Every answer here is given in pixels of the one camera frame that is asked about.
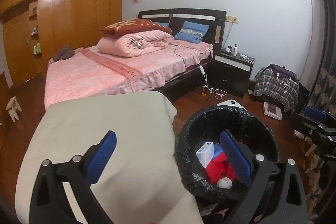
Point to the red patterned blanket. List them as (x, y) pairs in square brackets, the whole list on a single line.
[(120, 29)]

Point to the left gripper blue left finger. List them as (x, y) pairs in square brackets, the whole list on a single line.
[(97, 157)]

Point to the white lotion bottle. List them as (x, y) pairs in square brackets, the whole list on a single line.
[(235, 50)]

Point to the black lined trash bin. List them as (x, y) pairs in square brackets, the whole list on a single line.
[(207, 125)]

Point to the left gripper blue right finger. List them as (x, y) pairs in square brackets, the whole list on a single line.
[(234, 151)]

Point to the wooden sideboard cabinet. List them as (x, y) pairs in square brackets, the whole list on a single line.
[(5, 95)]

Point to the blue pillow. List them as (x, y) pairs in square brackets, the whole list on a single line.
[(192, 32), (164, 24)]

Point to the plaid cloth bundle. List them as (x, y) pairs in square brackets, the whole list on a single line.
[(278, 83)]

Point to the black white nightstand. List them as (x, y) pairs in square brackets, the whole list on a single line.
[(230, 74)]

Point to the wall power socket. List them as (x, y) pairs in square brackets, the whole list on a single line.
[(232, 19)]

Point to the small white wooden stool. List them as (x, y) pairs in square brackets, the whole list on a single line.
[(12, 107)]

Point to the folded pink quilt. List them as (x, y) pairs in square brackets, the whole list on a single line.
[(134, 45)]

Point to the white bathroom scale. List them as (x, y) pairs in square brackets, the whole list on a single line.
[(231, 104)]

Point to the beige table cloth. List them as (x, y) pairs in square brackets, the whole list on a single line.
[(140, 183)]

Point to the red cloth rag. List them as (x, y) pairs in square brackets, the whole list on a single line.
[(217, 170)]

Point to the black bed headboard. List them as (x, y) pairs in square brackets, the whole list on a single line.
[(176, 17)]

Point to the blue mesh net ball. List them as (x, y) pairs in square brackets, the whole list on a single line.
[(219, 155)]

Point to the white blue milk carton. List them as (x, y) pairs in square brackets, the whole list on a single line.
[(205, 153)]

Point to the pink sheeted bed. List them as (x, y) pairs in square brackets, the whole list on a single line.
[(92, 73)]

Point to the floral curtain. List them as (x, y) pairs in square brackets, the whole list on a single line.
[(321, 172)]

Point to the wooden wardrobe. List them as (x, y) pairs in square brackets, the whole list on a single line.
[(34, 30)]

